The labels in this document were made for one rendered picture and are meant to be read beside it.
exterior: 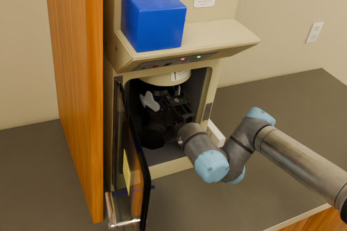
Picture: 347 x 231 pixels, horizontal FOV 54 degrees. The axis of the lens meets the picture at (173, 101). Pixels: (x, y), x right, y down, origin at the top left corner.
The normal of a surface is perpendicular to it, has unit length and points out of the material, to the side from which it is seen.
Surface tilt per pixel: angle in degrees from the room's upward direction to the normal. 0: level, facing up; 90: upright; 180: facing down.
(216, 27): 0
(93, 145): 90
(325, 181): 57
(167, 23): 90
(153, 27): 90
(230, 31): 0
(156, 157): 0
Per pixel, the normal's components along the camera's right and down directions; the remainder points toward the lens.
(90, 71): 0.44, 0.59
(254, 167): 0.12, -0.78
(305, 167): -0.73, -0.36
